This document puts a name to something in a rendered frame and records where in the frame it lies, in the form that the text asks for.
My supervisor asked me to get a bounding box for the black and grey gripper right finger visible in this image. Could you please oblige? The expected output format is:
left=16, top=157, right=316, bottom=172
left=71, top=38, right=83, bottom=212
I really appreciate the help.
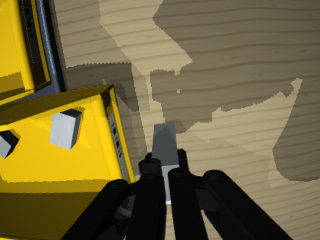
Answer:
left=164, top=122, right=293, bottom=240

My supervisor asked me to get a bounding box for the grey metal block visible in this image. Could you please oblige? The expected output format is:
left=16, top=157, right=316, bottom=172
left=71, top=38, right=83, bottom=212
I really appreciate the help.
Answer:
left=49, top=109, right=82, bottom=150
left=0, top=130, right=19, bottom=159

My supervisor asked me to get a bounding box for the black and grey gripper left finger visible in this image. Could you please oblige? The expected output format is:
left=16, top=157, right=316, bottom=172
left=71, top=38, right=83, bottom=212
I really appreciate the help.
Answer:
left=60, top=123, right=169, bottom=240

